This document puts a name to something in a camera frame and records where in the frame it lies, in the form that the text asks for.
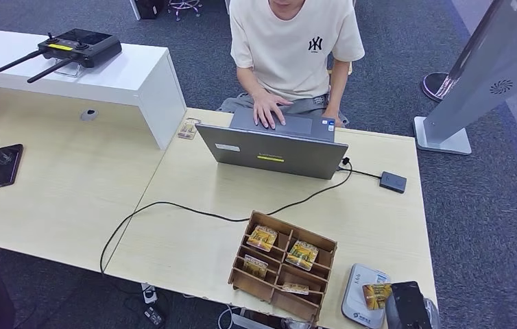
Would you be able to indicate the chrome chair base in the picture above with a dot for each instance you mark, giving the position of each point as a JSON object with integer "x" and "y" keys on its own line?
{"x": 185, "y": 4}

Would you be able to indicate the person's right forearm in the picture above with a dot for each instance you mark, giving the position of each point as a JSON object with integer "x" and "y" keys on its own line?
{"x": 249, "y": 81}

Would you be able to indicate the cards in clear holder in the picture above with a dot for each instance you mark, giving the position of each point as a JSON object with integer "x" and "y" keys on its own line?
{"x": 189, "y": 128}

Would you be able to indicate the golden card stack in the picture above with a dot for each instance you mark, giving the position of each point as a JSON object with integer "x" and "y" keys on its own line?
{"x": 255, "y": 267}
{"x": 301, "y": 255}
{"x": 262, "y": 238}

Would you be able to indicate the white power strip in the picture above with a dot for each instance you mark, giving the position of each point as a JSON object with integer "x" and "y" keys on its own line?
{"x": 149, "y": 294}

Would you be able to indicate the black computer tower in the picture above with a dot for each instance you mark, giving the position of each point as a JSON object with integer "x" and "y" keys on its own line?
{"x": 149, "y": 8}

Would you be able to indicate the black smartphone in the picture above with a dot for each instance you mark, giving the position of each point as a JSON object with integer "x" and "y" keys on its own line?
{"x": 5, "y": 166}

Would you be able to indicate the black power adapter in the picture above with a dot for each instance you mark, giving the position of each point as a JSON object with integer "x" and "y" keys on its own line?
{"x": 154, "y": 314}

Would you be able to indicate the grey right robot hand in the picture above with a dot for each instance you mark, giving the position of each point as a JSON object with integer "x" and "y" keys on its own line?
{"x": 408, "y": 306}

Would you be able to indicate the grey laptop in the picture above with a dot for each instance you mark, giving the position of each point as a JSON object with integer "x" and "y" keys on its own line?
{"x": 276, "y": 154}

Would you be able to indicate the person's left hand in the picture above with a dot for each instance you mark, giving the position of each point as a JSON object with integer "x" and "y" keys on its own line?
{"x": 335, "y": 118}

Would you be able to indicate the person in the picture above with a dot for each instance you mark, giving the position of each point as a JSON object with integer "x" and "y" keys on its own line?
{"x": 290, "y": 50}

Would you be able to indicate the white card reader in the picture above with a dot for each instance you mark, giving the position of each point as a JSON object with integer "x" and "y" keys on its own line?
{"x": 356, "y": 290}

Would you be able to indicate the golden hotel card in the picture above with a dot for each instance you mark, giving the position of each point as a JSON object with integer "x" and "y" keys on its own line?
{"x": 376, "y": 296}
{"x": 295, "y": 289}

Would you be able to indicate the brown wooden compartment tray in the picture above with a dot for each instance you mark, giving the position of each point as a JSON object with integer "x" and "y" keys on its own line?
{"x": 252, "y": 285}

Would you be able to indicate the clear acrylic stand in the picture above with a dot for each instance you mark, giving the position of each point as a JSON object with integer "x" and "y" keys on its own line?
{"x": 71, "y": 70}

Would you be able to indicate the small black reader box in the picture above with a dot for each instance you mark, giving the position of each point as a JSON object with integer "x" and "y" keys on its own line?
{"x": 393, "y": 182}

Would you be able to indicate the grey kiosk stand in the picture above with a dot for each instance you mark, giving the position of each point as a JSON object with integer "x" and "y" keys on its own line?
{"x": 481, "y": 81}

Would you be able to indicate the person's right hand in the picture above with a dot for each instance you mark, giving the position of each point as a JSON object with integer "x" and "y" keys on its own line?
{"x": 270, "y": 109}

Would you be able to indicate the person's left forearm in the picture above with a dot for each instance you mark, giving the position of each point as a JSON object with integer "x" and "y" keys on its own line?
{"x": 338, "y": 86}

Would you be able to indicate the white desk shelf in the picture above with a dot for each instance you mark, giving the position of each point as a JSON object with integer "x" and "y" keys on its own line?
{"x": 126, "y": 77}

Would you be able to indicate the black remote controller with antennas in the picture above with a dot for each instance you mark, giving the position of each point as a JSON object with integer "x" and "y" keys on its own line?
{"x": 82, "y": 47}

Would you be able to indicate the round stanchion base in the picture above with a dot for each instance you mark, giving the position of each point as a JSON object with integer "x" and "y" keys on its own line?
{"x": 434, "y": 85}

